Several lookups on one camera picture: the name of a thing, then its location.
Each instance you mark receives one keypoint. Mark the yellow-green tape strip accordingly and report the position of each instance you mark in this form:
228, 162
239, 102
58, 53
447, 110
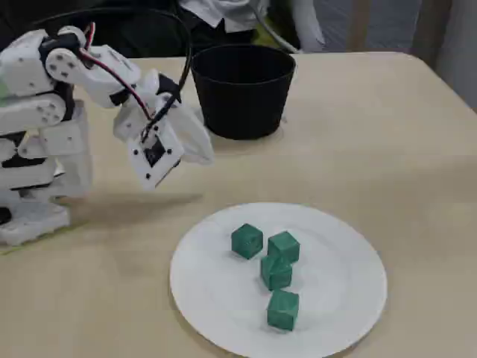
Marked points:
11, 250

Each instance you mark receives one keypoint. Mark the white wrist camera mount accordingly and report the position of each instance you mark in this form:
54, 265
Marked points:
156, 168

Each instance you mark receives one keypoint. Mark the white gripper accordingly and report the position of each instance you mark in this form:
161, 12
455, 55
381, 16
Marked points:
191, 131

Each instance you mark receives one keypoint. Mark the black round pot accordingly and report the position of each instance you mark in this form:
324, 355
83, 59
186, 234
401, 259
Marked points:
242, 108

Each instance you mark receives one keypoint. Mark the white round plate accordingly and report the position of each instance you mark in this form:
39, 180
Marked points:
335, 298

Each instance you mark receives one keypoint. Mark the white crumpled cloth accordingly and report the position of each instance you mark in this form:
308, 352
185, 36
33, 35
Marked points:
208, 11

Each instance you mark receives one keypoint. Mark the white plastic bag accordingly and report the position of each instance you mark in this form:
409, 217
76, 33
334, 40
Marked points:
309, 22

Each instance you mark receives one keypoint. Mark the green cube block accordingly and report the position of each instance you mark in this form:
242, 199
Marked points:
285, 244
282, 310
275, 276
246, 240

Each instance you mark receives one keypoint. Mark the pale curved tube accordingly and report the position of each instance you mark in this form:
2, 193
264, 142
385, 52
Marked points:
274, 34

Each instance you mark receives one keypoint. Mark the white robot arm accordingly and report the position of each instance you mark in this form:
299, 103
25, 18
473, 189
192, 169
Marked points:
26, 115

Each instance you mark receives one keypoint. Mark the yellow-green cloth item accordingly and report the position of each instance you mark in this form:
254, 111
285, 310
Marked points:
265, 38

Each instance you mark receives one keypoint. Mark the wooden post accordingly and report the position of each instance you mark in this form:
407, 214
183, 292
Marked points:
359, 22

